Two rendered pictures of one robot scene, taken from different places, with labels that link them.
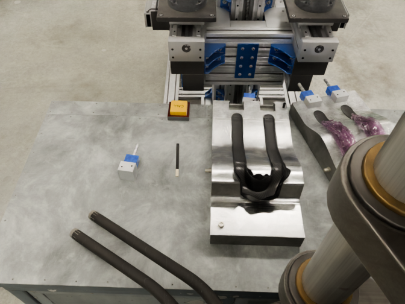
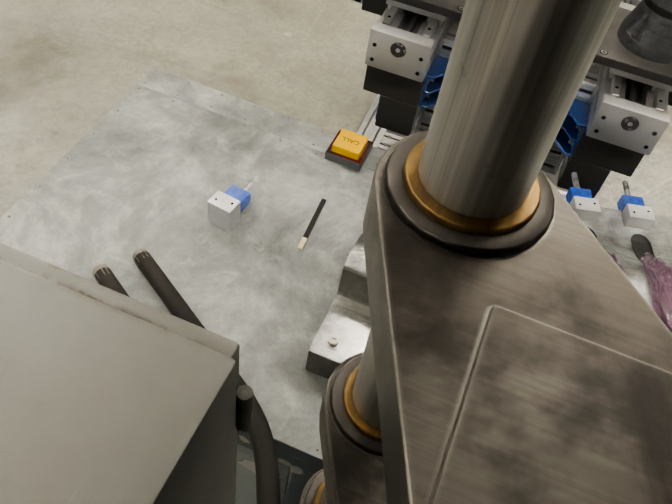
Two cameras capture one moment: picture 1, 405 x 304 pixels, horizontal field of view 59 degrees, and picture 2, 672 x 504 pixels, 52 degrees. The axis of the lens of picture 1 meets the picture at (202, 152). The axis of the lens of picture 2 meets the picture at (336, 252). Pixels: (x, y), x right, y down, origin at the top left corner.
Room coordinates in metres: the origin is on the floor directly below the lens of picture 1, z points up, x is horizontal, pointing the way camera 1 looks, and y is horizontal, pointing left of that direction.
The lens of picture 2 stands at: (-0.13, -0.16, 1.79)
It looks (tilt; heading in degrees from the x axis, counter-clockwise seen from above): 50 degrees down; 12
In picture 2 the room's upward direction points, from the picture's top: 11 degrees clockwise
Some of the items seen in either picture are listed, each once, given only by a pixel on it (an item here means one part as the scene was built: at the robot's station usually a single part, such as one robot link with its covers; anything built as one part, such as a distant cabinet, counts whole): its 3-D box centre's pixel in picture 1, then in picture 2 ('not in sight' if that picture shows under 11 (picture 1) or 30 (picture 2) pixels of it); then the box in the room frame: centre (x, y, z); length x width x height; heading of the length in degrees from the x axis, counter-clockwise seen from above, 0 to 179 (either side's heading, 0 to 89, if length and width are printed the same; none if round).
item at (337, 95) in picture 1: (332, 90); (630, 203); (1.03, -0.49, 0.86); 0.13 x 0.05 x 0.05; 16
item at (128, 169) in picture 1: (132, 159); (238, 196); (0.71, 0.23, 0.83); 0.13 x 0.05 x 0.05; 171
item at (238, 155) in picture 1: (257, 148); not in sight; (0.69, -0.17, 0.92); 0.35 x 0.16 x 0.09; 179
